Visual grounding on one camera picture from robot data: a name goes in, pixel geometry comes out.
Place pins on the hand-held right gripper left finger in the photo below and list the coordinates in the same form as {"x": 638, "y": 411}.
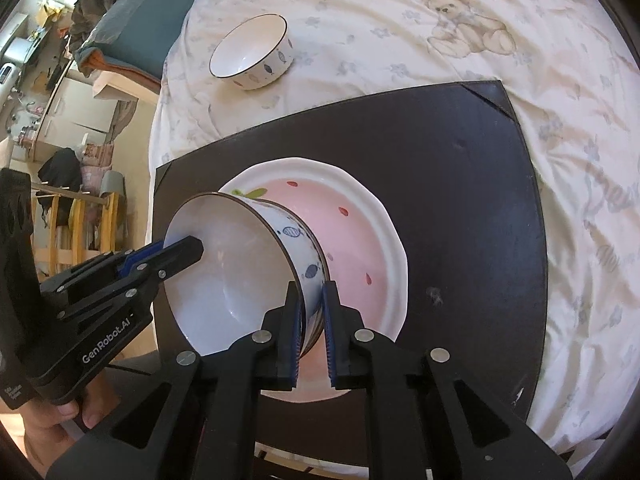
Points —
{"x": 295, "y": 340}

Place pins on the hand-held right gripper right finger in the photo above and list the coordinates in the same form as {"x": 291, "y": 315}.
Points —
{"x": 330, "y": 340}

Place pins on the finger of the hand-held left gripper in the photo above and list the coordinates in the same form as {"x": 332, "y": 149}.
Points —
{"x": 175, "y": 257}
{"x": 135, "y": 258}

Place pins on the person's left hand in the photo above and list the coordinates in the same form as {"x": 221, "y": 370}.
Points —
{"x": 50, "y": 430}

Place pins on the wooden rack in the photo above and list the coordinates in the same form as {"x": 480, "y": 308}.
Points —
{"x": 75, "y": 230}

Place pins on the pink printed cloth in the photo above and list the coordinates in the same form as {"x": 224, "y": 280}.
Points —
{"x": 97, "y": 165}

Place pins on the black cloth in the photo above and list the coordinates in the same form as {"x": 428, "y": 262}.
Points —
{"x": 60, "y": 170}

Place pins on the white cabinet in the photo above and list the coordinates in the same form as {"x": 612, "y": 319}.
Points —
{"x": 75, "y": 110}

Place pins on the dark brown leather mat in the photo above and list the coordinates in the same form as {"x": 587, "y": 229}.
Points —
{"x": 450, "y": 185}

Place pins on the teal cushion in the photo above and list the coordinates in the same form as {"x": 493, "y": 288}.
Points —
{"x": 145, "y": 25}

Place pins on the camouflage cloth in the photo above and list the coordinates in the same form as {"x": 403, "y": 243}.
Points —
{"x": 105, "y": 5}

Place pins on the cream printed blanket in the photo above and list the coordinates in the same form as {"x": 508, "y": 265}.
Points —
{"x": 400, "y": 35}

